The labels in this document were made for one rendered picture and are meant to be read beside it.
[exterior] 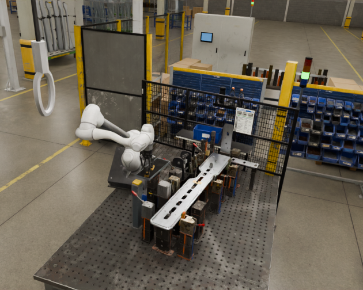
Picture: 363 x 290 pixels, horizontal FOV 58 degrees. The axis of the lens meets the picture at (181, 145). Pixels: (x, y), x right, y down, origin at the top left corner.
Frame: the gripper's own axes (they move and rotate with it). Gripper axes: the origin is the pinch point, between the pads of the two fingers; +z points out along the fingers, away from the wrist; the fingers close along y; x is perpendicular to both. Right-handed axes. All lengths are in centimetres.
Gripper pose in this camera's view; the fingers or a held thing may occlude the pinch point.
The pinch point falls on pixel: (147, 170)
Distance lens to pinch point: 278.6
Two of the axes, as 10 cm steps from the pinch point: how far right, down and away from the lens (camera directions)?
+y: 10.0, 0.6, 0.0
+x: 0.3, -4.3, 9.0
